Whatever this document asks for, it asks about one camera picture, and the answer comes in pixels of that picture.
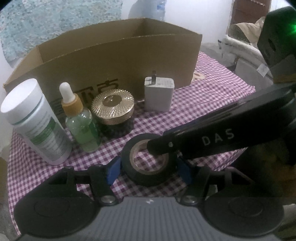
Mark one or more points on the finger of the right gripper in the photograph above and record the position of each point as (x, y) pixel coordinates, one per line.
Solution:
(162, 145)

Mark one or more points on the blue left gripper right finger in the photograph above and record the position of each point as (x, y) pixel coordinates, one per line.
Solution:
(185, 174)

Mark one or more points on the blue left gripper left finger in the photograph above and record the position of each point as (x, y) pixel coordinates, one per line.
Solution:
(113, 170)

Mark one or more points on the black tape roll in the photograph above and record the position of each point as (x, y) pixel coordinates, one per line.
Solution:
(142, 167)

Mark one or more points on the green dropper bottle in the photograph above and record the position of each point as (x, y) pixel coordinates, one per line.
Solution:
(79, 120)

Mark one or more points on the white power adapter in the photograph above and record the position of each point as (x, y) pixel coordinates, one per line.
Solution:
(158, 93)

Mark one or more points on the gold lid cosmetic jar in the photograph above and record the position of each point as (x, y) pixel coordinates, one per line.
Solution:
(113, 110)

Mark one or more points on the purple checkered tablecloth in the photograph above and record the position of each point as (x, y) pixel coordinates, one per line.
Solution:
(26, 170)

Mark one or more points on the beige jacket pile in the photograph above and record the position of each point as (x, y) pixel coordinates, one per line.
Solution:
(248, 64)

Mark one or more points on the white supplement bottle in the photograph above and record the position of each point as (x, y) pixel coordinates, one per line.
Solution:
(28, 111)

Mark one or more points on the large cardboard box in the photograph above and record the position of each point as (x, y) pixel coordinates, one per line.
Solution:
(117, 54)

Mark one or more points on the brown wooden door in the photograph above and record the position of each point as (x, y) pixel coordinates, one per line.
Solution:
(249, 11)

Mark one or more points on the blue water jug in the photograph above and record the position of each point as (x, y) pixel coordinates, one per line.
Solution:
(148, 9)

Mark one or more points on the teal floral hanging cloth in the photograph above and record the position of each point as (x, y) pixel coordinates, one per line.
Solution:
(26, 24)

